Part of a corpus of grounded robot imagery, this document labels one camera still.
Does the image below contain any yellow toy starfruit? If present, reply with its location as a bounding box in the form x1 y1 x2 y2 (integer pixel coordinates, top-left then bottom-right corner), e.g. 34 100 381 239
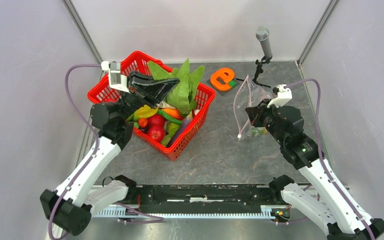
132 105 158 122

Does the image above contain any green toy leafy vegetable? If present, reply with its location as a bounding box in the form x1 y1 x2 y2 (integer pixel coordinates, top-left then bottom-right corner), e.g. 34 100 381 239
147 59 206 114

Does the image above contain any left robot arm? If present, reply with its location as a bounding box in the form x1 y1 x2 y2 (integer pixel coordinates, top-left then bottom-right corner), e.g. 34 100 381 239
40 70 180 239

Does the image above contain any red toy pomegranate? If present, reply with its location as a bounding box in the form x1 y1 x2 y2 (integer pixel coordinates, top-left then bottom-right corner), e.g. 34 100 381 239
147 113 166 128

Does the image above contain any purple toy eggplant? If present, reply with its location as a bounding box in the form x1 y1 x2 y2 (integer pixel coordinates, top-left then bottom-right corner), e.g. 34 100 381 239
166 112 193 148

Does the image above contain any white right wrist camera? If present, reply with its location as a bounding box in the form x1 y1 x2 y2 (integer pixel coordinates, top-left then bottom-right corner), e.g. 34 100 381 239
267 84 293 108

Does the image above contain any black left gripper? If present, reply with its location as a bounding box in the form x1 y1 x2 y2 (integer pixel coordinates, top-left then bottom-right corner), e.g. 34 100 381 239
117 69 181 122

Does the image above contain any black microphone tripod stand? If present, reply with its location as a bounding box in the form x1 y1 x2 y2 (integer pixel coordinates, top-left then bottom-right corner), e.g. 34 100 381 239
252 56 271 89

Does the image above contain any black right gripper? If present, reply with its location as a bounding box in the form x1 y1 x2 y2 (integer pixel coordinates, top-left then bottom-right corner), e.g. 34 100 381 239
245 98 287 145

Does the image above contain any red toy apple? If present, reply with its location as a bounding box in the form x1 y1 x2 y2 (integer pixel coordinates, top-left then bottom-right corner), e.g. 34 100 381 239
146 125 166 143

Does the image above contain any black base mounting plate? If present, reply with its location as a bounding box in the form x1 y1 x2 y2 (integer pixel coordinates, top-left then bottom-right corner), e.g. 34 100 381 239
121 184 286 214

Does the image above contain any light green toy cabbage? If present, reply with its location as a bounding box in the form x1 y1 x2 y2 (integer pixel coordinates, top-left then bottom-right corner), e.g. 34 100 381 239
166 122 181 136

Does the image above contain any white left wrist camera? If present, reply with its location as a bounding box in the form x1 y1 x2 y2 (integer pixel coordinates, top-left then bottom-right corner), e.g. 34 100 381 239
100 61 130 93

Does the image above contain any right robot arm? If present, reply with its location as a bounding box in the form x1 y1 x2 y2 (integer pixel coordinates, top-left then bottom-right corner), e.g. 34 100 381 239
245 100 384 240

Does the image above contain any clear dotted zip bag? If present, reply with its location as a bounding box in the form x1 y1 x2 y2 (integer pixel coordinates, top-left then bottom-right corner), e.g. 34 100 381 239
233 74 274 140

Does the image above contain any orange letter e block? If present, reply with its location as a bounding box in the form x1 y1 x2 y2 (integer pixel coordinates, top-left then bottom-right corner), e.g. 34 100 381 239
209 67 237 94

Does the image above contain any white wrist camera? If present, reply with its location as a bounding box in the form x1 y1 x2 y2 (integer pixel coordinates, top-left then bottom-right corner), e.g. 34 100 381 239
100 61 130 93
267 84 293 108

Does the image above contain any grey microphone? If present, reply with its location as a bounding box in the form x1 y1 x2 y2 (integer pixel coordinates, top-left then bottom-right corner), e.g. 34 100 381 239
255 26 273 60

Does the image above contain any red plastic shopping basket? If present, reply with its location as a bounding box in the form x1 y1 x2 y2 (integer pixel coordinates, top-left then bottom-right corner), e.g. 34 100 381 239
87 50 216 161

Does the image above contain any yellow green toy mango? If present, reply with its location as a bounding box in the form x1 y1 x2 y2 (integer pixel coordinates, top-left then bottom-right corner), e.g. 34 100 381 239
249 127 268 137

